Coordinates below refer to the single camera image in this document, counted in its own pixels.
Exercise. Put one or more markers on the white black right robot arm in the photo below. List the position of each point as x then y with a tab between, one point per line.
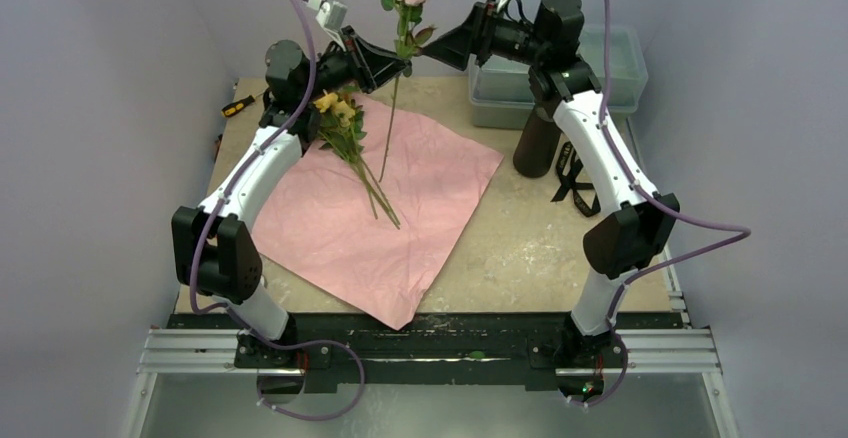
568	101

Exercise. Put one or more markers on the yellow black handled screwdriver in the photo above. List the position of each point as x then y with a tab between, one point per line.
237	106

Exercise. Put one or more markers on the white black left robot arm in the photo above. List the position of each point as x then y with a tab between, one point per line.
214	252

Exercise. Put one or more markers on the pink wrapping paper sheet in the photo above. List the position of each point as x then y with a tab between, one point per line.
318	223

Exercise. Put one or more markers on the black ribbon with gold lettering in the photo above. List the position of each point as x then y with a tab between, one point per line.
568	167

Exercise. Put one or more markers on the dark cylindrical vase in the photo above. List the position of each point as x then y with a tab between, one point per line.
537	144

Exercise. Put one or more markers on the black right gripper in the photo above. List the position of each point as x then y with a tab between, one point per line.
477	27

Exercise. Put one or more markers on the green translucent plastic storage box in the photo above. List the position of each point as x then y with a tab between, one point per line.
501	97

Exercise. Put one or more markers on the aluminium rail frame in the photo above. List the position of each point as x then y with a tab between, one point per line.
519	254

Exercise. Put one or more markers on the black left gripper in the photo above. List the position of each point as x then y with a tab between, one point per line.
369	66

